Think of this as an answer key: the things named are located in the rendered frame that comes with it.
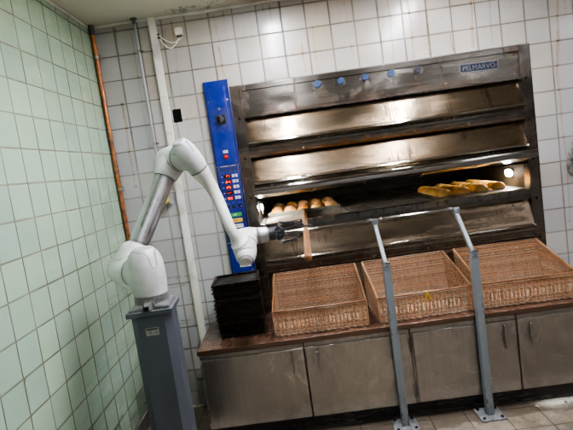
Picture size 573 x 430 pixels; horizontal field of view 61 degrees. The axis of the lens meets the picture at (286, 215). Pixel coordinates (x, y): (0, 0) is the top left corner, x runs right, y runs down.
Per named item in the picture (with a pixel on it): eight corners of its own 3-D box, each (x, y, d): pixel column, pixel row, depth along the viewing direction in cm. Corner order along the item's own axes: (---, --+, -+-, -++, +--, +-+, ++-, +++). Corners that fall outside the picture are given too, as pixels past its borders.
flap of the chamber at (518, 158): (254, 195, 305) (257, 198, 325) (539, 155, 301) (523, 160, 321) (253, 191, 305) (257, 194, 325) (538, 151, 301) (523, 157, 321)
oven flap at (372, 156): (255, 187, 319) (251, 158, 324) (527, 148, 315) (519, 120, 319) (254, 185, 315) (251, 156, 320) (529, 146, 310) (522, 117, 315)
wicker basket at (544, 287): (454, 288, 324) (450, 247, 322) (540, 277, 322) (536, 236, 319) (482, 310, 276) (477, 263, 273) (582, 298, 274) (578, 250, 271)
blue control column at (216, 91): (265, 313, 524) (235, 113, 502) (280, 311, 523) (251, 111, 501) (251, 399, 332) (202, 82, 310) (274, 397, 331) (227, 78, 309)
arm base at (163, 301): (125, 316, 211) (124, 305, 210) (138, 303, 233) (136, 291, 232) (167, 310, 212) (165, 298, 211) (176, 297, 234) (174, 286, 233)
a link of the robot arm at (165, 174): (115, 282, 222) (95, 279, 238) (145, 293, 233) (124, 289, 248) (173, 137, 245) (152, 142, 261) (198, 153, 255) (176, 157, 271)
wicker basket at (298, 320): (277, 312, 327) (272, 272, 324) (361, 301, 325) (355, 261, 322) (274, 338, 279) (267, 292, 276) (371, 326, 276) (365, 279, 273)
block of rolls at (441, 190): (416, 193, 394) (415, 186, 393) (475, 184, 393) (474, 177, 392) (439, 198, 334) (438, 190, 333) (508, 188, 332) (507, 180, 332)
